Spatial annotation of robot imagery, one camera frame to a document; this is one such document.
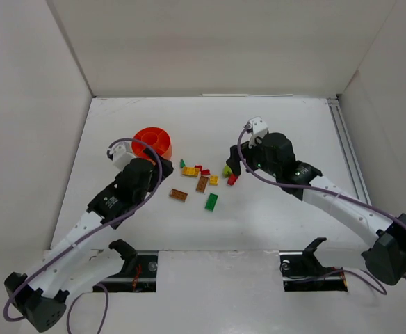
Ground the red sloped lego piece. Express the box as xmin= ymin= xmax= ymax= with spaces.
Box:
xmin=201 ymin=169 xmax=211 ymax=176

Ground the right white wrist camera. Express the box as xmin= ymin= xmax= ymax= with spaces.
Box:
xmin=245 ymin=116 xmax=268 ymax=142

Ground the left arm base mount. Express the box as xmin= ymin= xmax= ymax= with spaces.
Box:
xmin=100 ymin=251 xmax=159 ymax=293

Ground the small yellow lego brick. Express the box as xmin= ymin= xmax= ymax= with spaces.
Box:
xmin=209 ymin=175 xmax=219 ymax=186

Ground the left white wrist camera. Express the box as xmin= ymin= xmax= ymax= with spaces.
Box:
xmin=106 ymin=142 xmax=136 ymax=170

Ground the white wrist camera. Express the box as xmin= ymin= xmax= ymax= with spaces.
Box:
xmin=245 ymin=116 xmax=268 ymax=142
xmin=106 ymin=142 xmax=136 ymax=170

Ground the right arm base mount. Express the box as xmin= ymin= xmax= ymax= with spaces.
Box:
xmin=279 ymin=251 xmax=348 ymax=292

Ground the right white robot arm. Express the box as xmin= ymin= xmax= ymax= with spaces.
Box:
xmin=226 ymin=132 xmax=406 ymax=285

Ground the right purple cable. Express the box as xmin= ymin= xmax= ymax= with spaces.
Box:
xmin=237 ymin=124 xmax=406 ymax=296

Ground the green lego plate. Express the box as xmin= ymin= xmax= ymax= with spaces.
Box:
xmin=204 ymin=193 xmax=218 ymax=212

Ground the yellow striped lego brick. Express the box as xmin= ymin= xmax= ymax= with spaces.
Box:
xmin=181 ymin=166 xmax=200 ymax=177

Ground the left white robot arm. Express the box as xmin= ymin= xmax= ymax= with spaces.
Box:
xmin=4 ymin=158 xmax=173 ymax=333

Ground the aluminium rail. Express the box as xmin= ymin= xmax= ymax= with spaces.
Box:
xmin=327 ymin=97 xmax=371 ymax=205

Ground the brown lego plate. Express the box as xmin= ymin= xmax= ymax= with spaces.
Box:
xmin=196 ymin=176 xmax=209 ymax=193
xmin=169 ymin=189 xmax=188 ymax=202

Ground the orange round divided container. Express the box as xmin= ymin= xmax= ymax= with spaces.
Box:
xmin=134 ymin=127 xmax=172 ymax=160

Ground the lime green lego brick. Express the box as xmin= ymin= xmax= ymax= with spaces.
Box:
xmin=222 ymin=165 xmax=232 ymax=177

